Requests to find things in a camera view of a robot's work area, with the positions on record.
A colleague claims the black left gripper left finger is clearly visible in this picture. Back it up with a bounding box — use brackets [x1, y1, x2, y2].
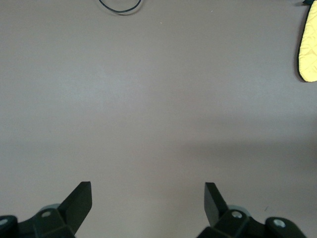
[0, 181, 93, 238]

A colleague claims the yellow quilted oven mitt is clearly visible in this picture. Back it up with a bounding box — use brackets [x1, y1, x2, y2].
[295, 0, 317, 83]

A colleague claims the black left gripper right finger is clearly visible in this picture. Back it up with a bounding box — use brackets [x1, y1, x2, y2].
[198, 182, 307, 238]

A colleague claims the black looped cable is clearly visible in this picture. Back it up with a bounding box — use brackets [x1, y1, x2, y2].
[98, 0, 144, 16]

